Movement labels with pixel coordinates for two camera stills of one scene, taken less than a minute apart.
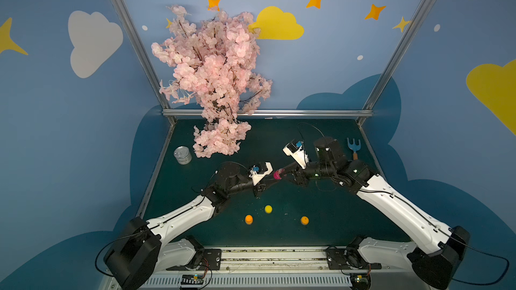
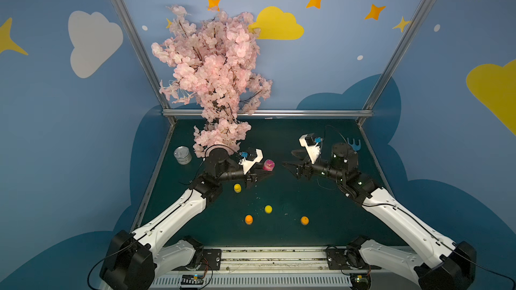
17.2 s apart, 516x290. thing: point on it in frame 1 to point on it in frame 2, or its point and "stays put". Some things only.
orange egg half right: x=304 y=220 stays put
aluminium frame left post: x=139 y=37 stays put
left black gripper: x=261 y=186 to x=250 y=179
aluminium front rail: x=280 y=268 stays put
